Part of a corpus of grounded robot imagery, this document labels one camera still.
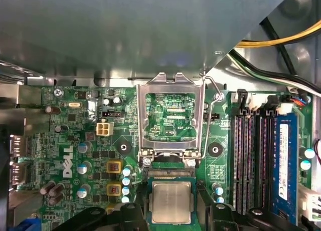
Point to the CPU with silver top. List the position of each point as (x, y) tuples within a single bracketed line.
[(171, 202)]

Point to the black RAM slot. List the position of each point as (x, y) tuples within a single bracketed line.
[(264, 160), (250, 160), (239, 160)]

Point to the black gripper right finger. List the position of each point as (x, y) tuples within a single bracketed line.
[(220, 218)]

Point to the blue RAM stick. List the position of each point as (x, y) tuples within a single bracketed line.
[(286, 160)]

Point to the blue VGA port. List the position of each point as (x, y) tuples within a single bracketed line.
[(27, 224)]

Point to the grey power supply unit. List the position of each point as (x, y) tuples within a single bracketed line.
[(125, 28)]

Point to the black PC case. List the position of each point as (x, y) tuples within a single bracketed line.
[(298, 5)]

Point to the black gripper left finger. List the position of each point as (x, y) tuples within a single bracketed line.
[(133, 218)]

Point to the green motherboard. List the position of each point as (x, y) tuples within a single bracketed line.
[(125, 130)]

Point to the metal socket cover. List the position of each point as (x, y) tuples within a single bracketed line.
[(142, 115)]

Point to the metal locking lever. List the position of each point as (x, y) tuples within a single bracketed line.
[(209, 128)]

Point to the CPU socket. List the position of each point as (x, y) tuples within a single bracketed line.
[(170, 173)]

